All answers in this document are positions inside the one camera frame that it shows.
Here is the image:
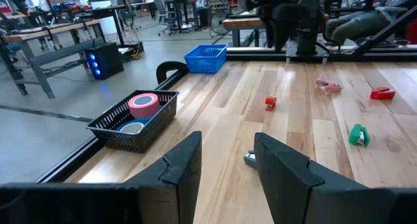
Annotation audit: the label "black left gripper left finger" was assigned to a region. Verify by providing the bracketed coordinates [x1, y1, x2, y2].
[0, 131, 203, 224]

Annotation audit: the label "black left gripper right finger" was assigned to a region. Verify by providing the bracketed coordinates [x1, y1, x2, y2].
[253, 132, 417, 224]

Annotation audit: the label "green stapler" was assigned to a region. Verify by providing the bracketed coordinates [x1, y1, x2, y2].
[348, 123, 371, 148]

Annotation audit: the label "small red stapler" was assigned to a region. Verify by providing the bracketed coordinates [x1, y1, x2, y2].
[264, 96, 278, 112]

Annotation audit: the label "pink tape roll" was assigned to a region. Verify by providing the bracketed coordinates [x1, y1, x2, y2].
[127, 92, 161, 119]

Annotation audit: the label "pink staple remover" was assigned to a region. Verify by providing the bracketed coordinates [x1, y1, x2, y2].
[314, 78, 343, 96]

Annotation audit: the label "black plastic basket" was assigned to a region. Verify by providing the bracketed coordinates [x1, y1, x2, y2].
[85, 89, 180, 154]

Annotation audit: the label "black computer tower blue lights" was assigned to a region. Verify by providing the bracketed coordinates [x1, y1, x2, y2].
[83, 42, 125, 81]

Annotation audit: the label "blue plastic basket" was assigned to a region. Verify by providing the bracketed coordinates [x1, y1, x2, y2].
[183, 44, 229, 74]

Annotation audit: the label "thick wooden workbench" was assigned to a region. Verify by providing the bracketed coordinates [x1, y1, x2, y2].
[222, 17, 271, 48]

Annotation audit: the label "metal workbench wooden top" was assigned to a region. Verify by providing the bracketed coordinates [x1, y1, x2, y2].
[0, 18, 107, 100]

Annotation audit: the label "black floor fan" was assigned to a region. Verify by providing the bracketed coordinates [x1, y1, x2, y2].
[208, 10, 229, 36]

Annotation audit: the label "black desk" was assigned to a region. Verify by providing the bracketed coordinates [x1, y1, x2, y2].
[86, 5, 144, 54]

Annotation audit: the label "grey office chair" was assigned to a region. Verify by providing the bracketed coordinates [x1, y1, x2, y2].
[152, 0, 179, 36]

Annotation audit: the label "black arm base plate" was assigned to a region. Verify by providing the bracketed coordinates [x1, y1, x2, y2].
[285, 40, 329, 59]

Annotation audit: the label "black aluminium table frame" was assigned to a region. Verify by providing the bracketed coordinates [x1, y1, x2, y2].
[34, 4, 417, 184]

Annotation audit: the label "black curved bracket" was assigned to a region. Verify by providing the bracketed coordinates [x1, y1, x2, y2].
[155, 61, 190, 85]

